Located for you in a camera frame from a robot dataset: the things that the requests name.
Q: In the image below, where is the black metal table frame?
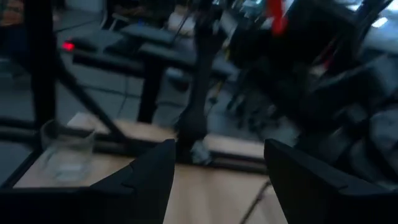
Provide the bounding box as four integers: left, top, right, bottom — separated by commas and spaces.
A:
0, 0, 268, 190

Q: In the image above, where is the clear glass mug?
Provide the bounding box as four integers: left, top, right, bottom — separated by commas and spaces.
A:
39, 119, 96, 183

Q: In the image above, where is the black desk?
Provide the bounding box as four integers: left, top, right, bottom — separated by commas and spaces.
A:
71, 24, 237, 122

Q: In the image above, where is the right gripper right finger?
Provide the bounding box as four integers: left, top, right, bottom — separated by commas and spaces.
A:
264, 139, 383, 224

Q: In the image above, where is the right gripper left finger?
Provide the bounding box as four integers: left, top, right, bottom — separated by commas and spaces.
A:
90, 139, 177, 224

